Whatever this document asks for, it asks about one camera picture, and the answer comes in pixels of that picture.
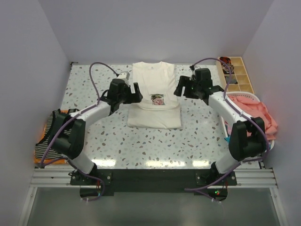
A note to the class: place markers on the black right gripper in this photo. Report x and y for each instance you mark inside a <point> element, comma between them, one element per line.
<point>183,81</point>

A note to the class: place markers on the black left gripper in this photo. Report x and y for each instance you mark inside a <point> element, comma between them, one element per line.
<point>133,98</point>

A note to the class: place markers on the white floral print t-shirt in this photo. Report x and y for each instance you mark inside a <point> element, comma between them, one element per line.
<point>159,107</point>

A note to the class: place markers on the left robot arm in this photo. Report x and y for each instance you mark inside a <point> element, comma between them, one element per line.
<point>67,135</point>

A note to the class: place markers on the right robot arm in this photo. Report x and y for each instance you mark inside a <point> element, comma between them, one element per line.
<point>248,141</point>

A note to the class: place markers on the pink black rolled socks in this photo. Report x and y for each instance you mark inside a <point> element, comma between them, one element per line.
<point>227,69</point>

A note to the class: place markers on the red black rolled socks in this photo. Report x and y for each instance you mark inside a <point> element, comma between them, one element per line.
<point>226,60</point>

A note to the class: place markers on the grey rolled socks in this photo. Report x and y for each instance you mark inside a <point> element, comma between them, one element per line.
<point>231,80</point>

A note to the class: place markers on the wooden compartment organizer box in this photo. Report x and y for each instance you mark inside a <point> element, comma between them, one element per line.
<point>241,75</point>

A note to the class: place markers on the salmon orange garment in basket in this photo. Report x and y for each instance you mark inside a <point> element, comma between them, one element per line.
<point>256,109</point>

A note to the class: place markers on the white plastic laundry basket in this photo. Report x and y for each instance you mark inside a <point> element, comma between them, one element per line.
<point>253,97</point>

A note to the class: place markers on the black white striped folded shirt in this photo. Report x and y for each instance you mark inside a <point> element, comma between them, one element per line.
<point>42,145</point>

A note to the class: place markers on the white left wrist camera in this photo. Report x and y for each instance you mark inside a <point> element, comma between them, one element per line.
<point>124,76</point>

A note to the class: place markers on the aluminium table frame rail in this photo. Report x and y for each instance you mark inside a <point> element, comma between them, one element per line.
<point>244,178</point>

